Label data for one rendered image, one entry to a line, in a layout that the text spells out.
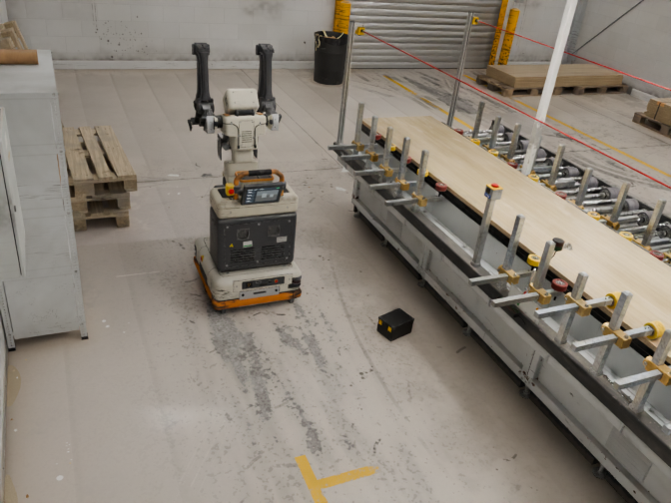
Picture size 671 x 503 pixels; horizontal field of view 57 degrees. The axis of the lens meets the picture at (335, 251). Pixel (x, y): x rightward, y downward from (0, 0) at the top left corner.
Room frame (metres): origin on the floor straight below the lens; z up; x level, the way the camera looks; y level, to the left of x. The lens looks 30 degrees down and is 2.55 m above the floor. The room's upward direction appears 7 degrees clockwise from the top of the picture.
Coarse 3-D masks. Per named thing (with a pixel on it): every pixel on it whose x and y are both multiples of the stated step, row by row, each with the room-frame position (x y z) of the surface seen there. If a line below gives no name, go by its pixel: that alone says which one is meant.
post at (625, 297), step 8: (624, 296) 2.35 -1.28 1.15; (616, 304) 2.37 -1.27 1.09; (624, 304) 2.34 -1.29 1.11; (616, 312) 2.36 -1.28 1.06; (624, 312) 2.35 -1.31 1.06; (616, 320) 2.34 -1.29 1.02; (616, 328) 2.34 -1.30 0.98; (608, 344) 2.34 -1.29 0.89; (600, 352) 2.36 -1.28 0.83; (608, 352) 2.35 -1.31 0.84; (600, 360) 2.34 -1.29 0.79; (592, 368) 2.36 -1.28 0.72; (600, 368) 2.34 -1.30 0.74
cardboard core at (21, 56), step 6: (0, 54) 3.36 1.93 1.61; (6, 54) 3.38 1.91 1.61; (12, 54) 3.39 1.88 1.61; (18, 54) 3.40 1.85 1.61; (24, 54) 3.42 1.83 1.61; (30, 54) 3.43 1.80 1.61; (36, 54) 3.44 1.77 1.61; (0, 60) 3.36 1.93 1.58; (6, 60) 3.37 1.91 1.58; (12, 60) 3.38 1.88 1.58; (18, 60) 3.40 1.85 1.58; (24, 60) 3.41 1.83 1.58; (30, 60) 3.42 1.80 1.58; (36, 60) 3.44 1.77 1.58
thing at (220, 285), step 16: (208, 240) 3.92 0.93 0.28; (208, 256) 3.69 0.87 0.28; (208, 272) 3.55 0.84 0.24; (224, 272) 3.51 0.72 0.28; (240, 272) 3.53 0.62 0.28; (256, 272) 3.55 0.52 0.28; (272, 272) 3.58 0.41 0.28; (288, 272) 3.62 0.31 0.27; (208, 288) 3.55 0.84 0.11; (224, 288) 3.41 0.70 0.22; (256, 288) 3.50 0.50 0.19; (272, 288) 3.56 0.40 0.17; (288, 288) 3.61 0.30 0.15; (224, 304) 3.40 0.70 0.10; (240, 304) 3.45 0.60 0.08
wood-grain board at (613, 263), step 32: (384, 128) 5.04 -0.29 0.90; (416, 128) 5.14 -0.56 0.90; (448, 128) 5.24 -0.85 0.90; (416, 160) 4.38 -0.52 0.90; (448, 160) 4.46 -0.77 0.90; (480, 160) 4.54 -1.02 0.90; (480, 192) 3.92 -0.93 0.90; (512, 192) 3.99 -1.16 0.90; (544, 192) 4.05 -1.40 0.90; (512, 224) 3.48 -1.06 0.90; (544, 224) 3.53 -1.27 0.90; (576, 224) 3.59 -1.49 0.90; (576, 256) 3.14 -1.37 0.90; (608, 256) 3.19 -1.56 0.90; (640, 256) 3.23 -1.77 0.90; (608, 288) 2.82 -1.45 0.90; (640, 288) 2.86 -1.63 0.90; (640, 320) 2.55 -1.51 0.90
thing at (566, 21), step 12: (576, 0) 4.41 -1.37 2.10; (564, 12) 4.43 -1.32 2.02; (564, 24) 4.41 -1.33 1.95; (564, 36) 4.41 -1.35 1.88; (552, 60) 4.43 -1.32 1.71; (552, 72) 4.40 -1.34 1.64; (552, 84) 4.41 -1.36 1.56; (540, 108) 4.42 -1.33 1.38; (540, 120) 4.40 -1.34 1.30; (540, 132) 4.42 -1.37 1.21; (528, 144) 4.44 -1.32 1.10; (528, 156) 4.41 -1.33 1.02; (528, 168) 4.41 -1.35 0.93
